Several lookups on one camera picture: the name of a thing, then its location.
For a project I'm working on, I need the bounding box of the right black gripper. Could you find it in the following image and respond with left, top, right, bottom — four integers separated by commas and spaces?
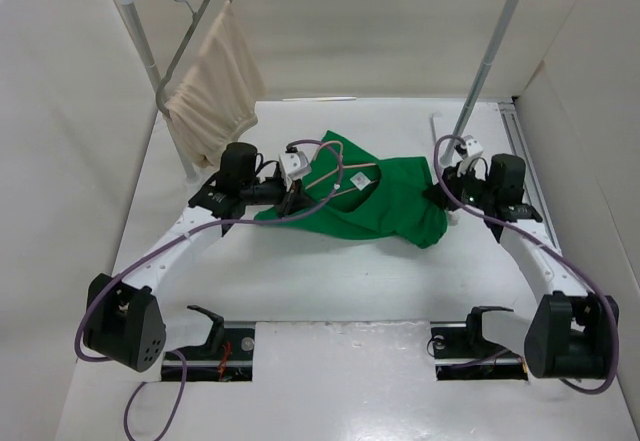
422, 160, 496, 211

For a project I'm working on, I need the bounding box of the green t shirt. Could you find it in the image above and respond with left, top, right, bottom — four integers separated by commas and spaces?
282, 131, 448, 249

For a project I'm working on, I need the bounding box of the pink wire hanger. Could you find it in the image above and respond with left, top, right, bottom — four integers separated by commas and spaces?
300, 140, 380, 200

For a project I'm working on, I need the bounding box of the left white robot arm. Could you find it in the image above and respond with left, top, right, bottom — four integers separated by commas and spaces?
74, 142, 310, 372

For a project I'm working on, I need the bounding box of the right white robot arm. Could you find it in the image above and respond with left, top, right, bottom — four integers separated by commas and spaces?
423, 154, 619, 394

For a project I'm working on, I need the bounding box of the beige cloth on hanger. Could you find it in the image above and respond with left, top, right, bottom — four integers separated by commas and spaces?
164, 1, 266, 169

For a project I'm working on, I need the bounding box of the grey hanger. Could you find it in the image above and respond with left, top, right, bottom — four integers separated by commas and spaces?
155, 0, 211, 118

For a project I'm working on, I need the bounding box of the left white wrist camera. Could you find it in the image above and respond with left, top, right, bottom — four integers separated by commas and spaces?
278, 147, 311, 188

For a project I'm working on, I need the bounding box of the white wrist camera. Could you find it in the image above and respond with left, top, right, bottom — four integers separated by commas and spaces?
278, 147, 311, 188
455, 135, 484, 177

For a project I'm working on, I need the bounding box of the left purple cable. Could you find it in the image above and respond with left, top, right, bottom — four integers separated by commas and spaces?
73, 138, 346, 440

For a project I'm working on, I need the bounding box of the purple cable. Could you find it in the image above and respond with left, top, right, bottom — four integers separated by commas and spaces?
73, 138, 346, 440
432, 133, 621, 395

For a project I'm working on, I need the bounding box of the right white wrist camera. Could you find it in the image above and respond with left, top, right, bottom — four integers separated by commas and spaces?
455, 135, 484, 177

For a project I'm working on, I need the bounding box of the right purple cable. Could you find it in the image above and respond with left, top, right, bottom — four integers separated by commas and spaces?
432, 133, 621, 395

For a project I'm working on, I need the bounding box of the aluminium rail right side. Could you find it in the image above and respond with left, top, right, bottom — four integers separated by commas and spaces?
497, 101, 584, 318

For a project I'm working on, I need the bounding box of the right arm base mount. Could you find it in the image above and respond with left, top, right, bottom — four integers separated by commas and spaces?
426, 322, 529, 382

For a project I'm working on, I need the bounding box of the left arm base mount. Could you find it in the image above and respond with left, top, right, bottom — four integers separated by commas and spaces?
178, 322, 256, 383

